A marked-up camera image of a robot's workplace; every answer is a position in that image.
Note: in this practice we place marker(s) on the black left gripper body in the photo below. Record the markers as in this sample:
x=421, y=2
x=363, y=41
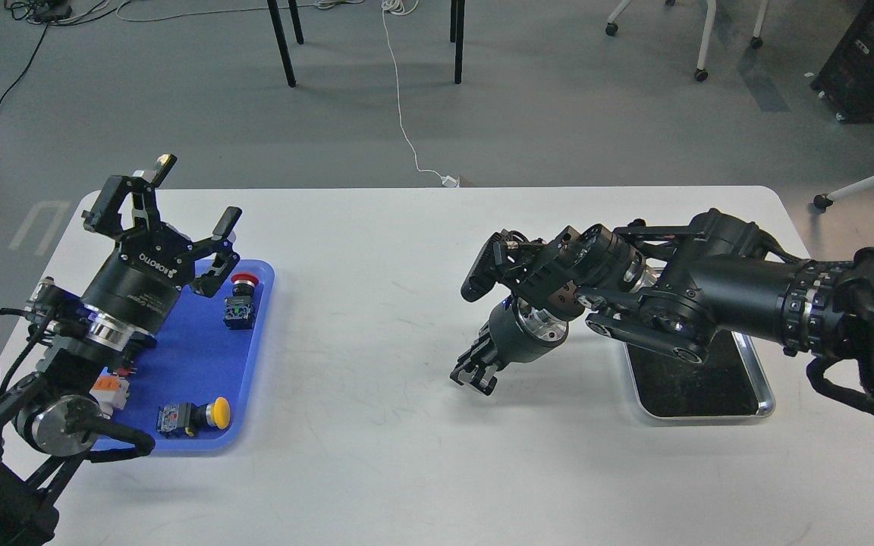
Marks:
x=138, y=282

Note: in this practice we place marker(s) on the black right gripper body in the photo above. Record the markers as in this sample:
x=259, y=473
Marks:
x=522, y=333

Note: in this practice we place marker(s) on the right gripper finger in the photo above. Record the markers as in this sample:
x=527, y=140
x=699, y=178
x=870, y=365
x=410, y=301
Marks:
x=483, y=376
x=482, y=350

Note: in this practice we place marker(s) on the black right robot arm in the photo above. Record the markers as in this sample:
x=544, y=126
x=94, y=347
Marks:
x=671, y=290

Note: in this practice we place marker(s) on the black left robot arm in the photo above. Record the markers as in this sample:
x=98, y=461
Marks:
x=49, y=421

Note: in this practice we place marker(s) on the blue plastic tray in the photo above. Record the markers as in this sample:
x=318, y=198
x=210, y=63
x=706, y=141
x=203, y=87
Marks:
x=197, y=359

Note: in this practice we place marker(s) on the silver metal tray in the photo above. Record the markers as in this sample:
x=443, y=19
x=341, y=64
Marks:
x=730, y=385

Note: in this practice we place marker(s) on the black table leg left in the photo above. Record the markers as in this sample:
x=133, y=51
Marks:
x=274, y=11

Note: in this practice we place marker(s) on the black table leg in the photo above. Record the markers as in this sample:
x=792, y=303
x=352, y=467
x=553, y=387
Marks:
x=274, y=11
x=456, y=19

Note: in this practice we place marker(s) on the black table leg right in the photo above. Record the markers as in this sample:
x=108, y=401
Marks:
x=456, y=19

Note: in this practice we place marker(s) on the red push button switch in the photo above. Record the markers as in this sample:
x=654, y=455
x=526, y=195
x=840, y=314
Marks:
x=239, y=313

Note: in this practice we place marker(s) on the orange grey button switch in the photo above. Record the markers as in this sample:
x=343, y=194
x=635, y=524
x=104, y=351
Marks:
x=111, y=392

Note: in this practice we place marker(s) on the yellow push button switch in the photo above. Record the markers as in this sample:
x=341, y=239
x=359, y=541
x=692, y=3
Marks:
x=189, y=418

